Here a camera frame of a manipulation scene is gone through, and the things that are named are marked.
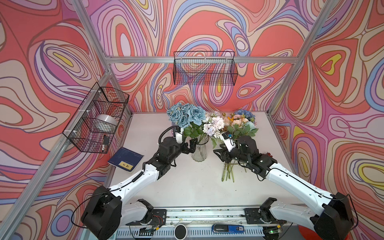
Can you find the black wire basket back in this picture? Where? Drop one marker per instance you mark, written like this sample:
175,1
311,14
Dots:
205,68

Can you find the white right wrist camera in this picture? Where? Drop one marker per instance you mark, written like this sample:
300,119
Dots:
228,141

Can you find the blue black device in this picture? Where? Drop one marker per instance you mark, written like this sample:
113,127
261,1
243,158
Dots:
227,229

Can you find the black wire basket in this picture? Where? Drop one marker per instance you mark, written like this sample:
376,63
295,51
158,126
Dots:
205,68
81,130

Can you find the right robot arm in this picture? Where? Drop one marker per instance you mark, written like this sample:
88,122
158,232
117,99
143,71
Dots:
329,215

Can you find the mixed flower bouquet pile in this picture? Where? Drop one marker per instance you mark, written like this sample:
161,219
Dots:
240,123

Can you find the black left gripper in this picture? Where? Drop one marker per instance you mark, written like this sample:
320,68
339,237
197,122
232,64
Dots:
192,147

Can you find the dark blue notebook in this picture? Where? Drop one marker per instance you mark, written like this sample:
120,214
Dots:
125,159

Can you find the black wire basket left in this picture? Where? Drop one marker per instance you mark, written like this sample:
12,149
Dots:
81,130

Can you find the red pen cup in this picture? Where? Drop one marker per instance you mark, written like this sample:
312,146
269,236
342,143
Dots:
308,234

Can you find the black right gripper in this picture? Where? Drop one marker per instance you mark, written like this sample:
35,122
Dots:
224,155

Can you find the round black speaker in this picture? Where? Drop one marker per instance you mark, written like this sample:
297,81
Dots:
180,232

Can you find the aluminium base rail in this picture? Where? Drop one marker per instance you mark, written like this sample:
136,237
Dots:
198,222

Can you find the clear ribbed glass vase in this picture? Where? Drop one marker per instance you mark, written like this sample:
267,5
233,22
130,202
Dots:
200,153

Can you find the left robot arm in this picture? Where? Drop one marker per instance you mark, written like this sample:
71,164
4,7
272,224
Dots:
108,208

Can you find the white tape roll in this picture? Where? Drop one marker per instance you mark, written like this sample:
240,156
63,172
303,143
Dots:
105,123

